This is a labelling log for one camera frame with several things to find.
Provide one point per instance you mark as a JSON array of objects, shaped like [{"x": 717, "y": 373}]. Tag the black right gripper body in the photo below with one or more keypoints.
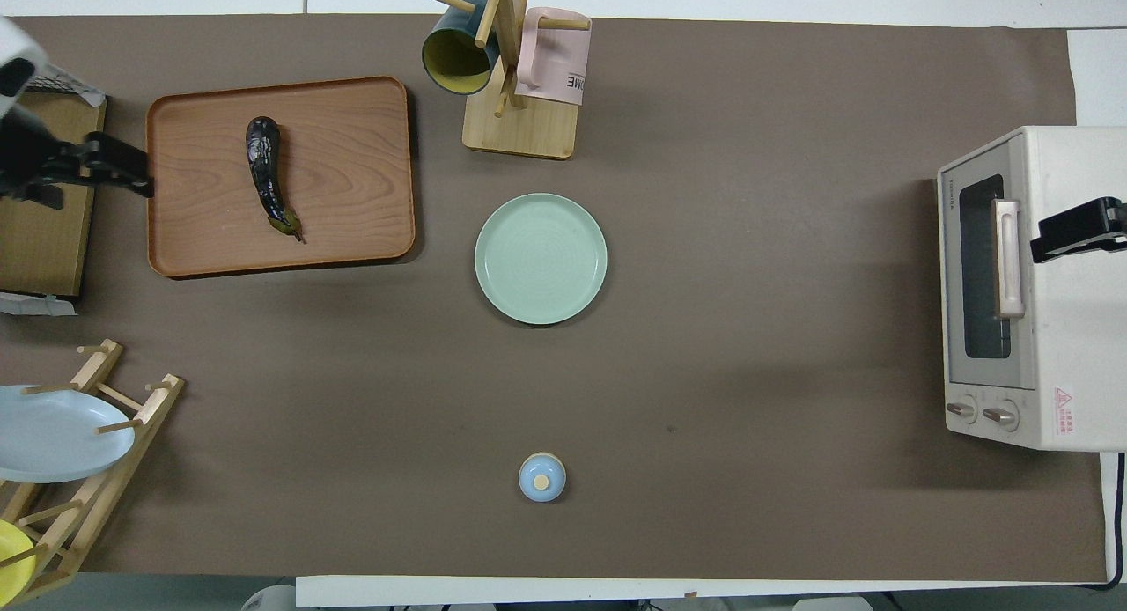
[{"x": 1114, "y": 219}]

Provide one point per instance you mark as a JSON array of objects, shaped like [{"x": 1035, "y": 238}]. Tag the pink mug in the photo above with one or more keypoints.
[{"x": 555, "y": 65}]

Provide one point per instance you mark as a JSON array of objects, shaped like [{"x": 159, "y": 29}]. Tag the wooden mug tree stand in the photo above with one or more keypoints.
[{"x": 528, "y": 136}]

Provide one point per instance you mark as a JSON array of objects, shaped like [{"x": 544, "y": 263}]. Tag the wooden two-tier shelf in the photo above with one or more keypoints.
[{"x": 53, "y": 241}]

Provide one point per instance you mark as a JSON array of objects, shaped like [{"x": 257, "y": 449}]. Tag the brown table mat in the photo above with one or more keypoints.
[{"x": 704, "y": 373}]

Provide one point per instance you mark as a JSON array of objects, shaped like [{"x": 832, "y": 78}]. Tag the pale green plate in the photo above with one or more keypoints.
[{"x": 541, "y": 259}]

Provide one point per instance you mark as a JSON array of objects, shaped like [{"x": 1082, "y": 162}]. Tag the blue mug yellow inside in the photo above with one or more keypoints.
[{"x": 453, "y": 61}]

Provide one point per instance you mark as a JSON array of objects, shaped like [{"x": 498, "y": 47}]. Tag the light blue plate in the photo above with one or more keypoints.
[{"x": 53, "y": 435}]

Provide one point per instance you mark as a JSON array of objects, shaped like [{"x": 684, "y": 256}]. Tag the dark purple eggplant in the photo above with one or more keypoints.
[{"x": 264, "y": 171}]

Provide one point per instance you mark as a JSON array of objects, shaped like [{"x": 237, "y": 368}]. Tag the white toaster oven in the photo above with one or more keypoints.
[{"x": 1074, "y": 347}]

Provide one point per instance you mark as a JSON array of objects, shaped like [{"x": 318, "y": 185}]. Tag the yellow plate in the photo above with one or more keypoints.
[{"x": 13, "y": 563}]

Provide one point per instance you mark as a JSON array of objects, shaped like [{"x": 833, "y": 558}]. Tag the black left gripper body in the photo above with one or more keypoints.
[{"x": 35, "y": 158}]

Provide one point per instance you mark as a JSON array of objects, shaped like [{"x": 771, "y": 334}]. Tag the wooden plate rack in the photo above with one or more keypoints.
[{"x": 150, "y": 408}]

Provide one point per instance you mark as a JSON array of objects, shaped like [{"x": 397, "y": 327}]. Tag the white quilted cloth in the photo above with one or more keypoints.
[{"x": 88, "y": 96}]

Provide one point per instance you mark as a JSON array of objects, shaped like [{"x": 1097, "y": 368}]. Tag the brown wooden tray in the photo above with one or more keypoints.
[{"x": 352, "y": 180}]

